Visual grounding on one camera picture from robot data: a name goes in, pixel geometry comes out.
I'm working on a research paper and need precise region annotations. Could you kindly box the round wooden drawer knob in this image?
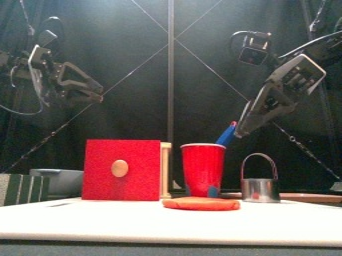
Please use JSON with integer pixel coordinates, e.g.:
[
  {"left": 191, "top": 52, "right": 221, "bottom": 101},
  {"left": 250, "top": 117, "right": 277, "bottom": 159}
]
[{"left": 110, "top": 159, "right": 131, "bottom": 179}]

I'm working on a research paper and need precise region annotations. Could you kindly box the grey plastic bowl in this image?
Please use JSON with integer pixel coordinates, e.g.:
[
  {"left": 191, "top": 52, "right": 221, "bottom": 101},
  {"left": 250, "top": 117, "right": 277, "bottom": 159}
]
[{"left": 28, "top": 167, "right": 86, "bottom": 198}]

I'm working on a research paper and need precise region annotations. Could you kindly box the red drawer front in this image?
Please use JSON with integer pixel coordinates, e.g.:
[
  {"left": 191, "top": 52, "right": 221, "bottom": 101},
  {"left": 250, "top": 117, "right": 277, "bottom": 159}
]
[{"left": 80, "top": 139, "right": 163, "bottom": 202}]

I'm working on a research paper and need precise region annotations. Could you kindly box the red plastic cup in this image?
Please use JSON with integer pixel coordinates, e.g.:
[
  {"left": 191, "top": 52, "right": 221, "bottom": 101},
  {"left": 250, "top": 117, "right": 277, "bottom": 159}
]
[{"left": 179, "top": 142, "right": 227, "bottom": 199}]

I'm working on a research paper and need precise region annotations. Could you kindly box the green white striped cloth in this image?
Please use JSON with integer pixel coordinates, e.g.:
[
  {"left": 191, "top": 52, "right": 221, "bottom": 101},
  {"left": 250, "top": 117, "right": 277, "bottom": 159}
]
[{"left": 0, "top": 172, "right": 52, "bottom": 207}]

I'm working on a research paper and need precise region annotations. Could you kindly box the white cutting board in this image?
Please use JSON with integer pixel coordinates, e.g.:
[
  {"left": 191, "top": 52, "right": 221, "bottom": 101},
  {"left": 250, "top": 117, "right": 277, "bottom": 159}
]
[{"left": 0, "top": 196, "right": 342, "bottom": 249}]

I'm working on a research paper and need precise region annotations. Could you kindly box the blue handled tool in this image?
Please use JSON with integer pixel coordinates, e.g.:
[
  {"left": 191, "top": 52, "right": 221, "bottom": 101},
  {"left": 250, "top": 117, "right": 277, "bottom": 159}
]
[{"left": 215, "top": 120, "right": 239, "bottom": 148}]

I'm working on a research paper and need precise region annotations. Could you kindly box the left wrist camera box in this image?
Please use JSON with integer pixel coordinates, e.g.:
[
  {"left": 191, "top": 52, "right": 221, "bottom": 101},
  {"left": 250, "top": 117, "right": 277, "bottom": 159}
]
[{"left": 36, "top": 29, "right": 60, "bottom": 48}]

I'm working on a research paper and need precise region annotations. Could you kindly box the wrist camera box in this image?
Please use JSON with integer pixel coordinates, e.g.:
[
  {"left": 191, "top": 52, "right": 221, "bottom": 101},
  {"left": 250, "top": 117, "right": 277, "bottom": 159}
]
[
  {"left": 36, "top": 29, "right": 60, "bottom": 48},
  {"left": 238, "top": 30, "right": 274, "bottom": 67}
]

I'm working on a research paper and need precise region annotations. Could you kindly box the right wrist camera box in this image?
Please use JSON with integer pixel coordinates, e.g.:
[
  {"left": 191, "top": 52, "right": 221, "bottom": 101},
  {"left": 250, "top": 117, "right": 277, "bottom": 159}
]
[{"left": 238, "top": 30, "right": 274, "bottom": 67}]

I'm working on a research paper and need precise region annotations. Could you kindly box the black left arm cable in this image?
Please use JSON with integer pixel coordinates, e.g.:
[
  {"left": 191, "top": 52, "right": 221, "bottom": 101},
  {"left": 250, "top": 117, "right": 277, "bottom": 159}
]
[{"left": 0, "top": 65, "right": 47, "bottom": 117}]

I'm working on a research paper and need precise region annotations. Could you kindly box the black right camera cable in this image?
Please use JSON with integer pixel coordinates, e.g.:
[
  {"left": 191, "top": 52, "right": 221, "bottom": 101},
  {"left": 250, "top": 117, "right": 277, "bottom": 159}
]
[{"left": 229, "top": 30, "right": 251, "bottom": 52}]

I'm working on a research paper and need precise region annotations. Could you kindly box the vertical metal frame pole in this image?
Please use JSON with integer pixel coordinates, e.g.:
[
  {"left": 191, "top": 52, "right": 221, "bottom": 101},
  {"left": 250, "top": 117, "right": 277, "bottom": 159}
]
[{"left": 167, "top": 0, "right": 177, "bottom": 144}]

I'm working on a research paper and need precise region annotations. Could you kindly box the metal dough cutter with handle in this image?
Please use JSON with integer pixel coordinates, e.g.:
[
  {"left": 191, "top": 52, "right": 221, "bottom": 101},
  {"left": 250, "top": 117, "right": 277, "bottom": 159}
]
[{"left": 239, "top": 152, "right": 282, "bottom": 204}]

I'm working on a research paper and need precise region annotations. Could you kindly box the wooden drawer box frame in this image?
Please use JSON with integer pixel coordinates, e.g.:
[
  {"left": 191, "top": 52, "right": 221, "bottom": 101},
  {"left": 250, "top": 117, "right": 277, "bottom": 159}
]
[{"left": 159, "top": 141, "right": 174, "bottom": 200}]

